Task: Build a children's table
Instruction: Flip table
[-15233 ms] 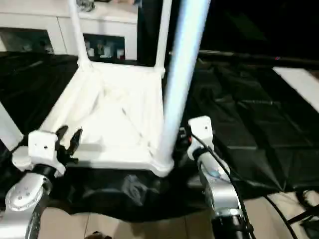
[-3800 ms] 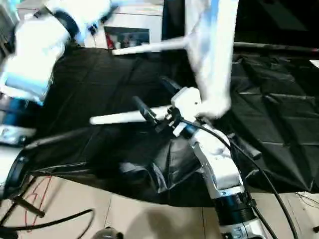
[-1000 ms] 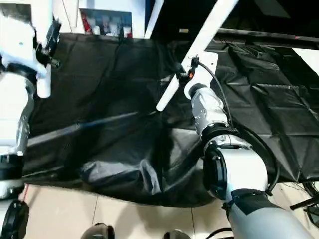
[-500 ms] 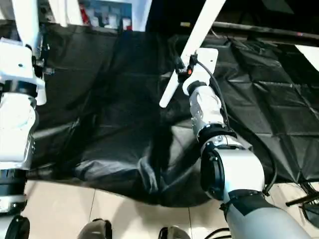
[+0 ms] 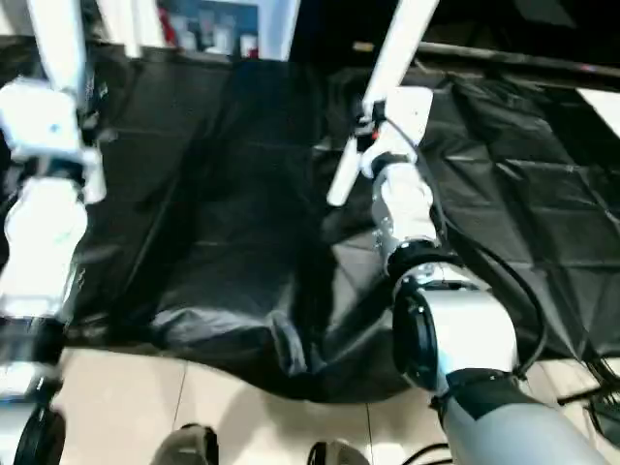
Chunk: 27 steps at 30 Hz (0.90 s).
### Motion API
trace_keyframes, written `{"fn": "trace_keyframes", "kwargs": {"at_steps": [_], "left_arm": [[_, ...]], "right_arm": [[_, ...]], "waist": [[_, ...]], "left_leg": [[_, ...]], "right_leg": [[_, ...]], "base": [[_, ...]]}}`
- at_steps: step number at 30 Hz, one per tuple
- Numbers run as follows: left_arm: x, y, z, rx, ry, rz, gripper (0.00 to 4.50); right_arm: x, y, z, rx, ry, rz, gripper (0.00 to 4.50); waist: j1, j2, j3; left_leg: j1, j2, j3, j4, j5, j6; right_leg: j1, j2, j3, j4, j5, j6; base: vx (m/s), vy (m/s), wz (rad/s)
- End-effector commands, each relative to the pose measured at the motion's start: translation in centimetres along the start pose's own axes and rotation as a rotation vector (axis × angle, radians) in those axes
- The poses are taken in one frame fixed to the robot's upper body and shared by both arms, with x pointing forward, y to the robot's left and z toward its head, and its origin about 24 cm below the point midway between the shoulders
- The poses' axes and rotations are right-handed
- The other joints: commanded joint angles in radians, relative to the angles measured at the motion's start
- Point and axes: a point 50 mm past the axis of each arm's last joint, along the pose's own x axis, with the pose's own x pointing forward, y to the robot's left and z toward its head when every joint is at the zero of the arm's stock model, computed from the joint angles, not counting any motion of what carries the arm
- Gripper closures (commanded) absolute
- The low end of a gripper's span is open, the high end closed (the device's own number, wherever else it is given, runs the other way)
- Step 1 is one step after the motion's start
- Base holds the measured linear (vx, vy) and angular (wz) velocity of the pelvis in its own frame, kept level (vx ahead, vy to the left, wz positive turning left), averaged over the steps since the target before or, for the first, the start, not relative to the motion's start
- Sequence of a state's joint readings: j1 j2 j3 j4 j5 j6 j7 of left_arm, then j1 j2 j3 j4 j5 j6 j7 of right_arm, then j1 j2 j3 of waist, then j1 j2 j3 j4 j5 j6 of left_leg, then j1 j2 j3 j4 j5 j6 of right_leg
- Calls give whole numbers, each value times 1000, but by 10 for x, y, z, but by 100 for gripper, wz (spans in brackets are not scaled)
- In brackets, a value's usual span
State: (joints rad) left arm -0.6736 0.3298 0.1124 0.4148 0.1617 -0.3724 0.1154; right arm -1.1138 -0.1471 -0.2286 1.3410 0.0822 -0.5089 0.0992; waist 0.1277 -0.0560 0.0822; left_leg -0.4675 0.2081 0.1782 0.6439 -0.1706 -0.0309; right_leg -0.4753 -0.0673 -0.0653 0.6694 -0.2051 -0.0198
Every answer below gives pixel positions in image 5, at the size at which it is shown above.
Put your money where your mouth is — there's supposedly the white plastic table leg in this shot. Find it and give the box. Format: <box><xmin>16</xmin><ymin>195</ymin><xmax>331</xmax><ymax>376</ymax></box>
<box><xmin>326</xmin><ymin>0</ymin><xmax>440</xmax><ymax>207</ymax></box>
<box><xmin>27</xmin><ymin>0</ymin><xmax>90</xmax><ymax>96</ymax></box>

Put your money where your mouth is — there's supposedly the red bottle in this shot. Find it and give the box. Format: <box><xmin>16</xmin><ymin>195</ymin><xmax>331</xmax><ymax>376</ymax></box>
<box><xmin>160</xmin><ymin>8</ymin><xmax>182</xmax><ymax>47</ymax></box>

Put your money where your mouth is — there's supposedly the black work mat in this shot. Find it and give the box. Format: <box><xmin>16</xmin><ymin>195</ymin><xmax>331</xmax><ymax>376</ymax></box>
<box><xmin>0</xmin><ymin>37</ymin><xmax>620</xmax><ymax>403</ymax></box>

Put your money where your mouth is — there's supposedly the white cabinet with glass doors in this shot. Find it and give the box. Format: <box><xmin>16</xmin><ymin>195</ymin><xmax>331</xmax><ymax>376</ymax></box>
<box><xmin>97</xmin><ymin>0</ymin><xmax>303</xmax><ymax>62</ymax></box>

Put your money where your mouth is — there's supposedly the grey right robot foot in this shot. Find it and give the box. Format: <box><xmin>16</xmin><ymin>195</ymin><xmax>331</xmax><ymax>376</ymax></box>
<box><xmin>307</xmin><ymin>440</ymin><xmax>372</xmax><ymax>465</ymax></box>

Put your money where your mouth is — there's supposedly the grey robot foot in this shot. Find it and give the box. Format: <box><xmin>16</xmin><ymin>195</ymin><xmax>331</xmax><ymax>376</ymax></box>
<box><xmin>307</xmin><ymin>440</ymin><xmax>372</xmax><ymax>465</ymax></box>
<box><xmin>153</xmin><ymin>423</ymin><xmax>220</xmax><ymax>465</ymax></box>

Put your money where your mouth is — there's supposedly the grey left robot foot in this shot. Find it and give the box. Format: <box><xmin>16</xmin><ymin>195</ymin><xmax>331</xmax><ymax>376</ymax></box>
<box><xmin>153</xmin><ymin>423</ymin><xmax>220</xmax><ymax>465</ymax></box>

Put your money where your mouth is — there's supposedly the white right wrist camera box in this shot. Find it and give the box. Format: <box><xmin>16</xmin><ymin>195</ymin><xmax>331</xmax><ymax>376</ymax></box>
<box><xmin>361</xmin><ymin>86</ymin><xmax>435</xmax><ymax>179</ymax></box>

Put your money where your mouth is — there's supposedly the grey horizontal rail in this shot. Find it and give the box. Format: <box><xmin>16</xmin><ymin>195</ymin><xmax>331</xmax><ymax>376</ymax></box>
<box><xmin>354</xmin><ymin>41</ymin><xmax>620</xmax><ymax>80</ymax></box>

